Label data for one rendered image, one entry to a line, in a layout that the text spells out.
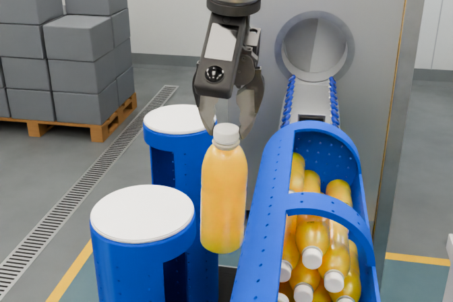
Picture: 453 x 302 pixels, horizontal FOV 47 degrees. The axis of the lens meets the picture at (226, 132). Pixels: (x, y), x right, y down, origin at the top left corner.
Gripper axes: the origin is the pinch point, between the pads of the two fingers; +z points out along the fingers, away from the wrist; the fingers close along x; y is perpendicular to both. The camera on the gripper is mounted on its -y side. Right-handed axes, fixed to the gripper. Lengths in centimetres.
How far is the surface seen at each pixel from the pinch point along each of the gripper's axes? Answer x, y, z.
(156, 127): 38, 91, 65
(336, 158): -25, 60, 47
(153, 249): 20, 24, 55
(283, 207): -10.2, 17.9, 29.9
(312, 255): -16.7, 8.7, 32.9
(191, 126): 25, 93, 64
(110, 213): 35, 34, 55
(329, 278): -20.6, 8.0, 38.0
